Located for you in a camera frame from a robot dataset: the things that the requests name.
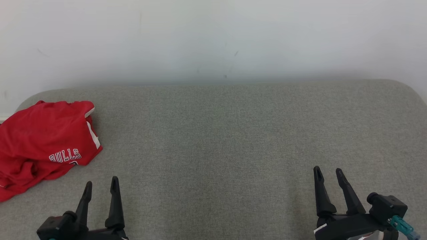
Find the teal right camera connector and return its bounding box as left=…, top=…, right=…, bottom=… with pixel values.
left=387, top=215, right=421, bottom=240

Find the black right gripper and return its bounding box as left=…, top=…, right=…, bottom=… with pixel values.
left=313, top=166, right=389, bottom=240

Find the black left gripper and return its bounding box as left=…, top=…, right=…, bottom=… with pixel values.
left=75, top=176, right=129, bottom=240

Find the red Bulls basketball jersey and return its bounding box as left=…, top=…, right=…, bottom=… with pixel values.
left=0, top=100, right=103, bottom=182

